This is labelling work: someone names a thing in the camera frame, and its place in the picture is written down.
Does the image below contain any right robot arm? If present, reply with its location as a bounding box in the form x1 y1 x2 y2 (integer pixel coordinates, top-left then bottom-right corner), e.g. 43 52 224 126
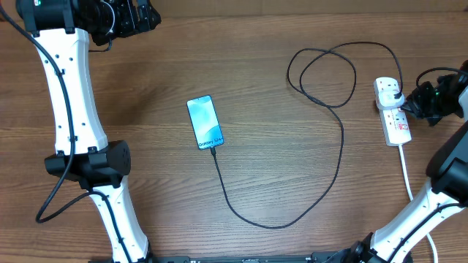
326 64 467 262

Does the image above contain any white power strip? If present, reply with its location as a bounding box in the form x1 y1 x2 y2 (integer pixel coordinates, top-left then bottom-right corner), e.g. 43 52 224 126
373 77 412 147

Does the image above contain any white USB charger plug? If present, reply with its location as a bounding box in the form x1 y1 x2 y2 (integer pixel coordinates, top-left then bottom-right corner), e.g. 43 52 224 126
376 90 404 110

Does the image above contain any black USB charging cable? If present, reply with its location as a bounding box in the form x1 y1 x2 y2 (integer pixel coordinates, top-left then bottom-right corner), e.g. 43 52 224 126
210 41 404 230

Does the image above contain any blue Galaxy smartphone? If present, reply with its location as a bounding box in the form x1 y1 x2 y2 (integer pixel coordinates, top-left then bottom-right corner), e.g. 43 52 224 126
186 95 224 150

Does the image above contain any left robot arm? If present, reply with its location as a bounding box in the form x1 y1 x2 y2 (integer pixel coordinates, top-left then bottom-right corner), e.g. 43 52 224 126
16 0 161 262

